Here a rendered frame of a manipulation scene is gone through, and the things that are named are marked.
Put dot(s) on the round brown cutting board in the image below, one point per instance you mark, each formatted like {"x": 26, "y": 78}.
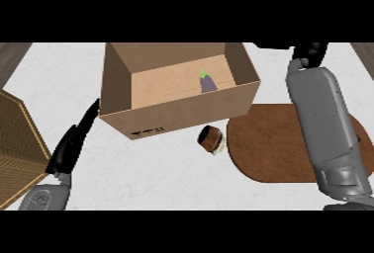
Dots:
{"x": 272, "y": 145}

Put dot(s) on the brown cardboard box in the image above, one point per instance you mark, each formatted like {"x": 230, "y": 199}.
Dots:
{"x": 175, "y": 89}

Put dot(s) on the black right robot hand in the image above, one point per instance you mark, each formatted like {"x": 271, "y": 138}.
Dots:
{"x": 311, "y": 52}

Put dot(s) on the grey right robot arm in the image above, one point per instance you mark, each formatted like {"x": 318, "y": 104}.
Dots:
{"x": 326, "y": 131}

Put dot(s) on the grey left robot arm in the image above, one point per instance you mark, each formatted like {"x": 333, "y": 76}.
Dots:
{"x": 46, "y": 196}

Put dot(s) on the purple eggplant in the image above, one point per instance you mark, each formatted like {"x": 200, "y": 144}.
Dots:
{"x": 207, "y": 83}

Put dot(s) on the woven wicker basket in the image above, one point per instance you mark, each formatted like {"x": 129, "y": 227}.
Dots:
{"x": 20, "y": 151}

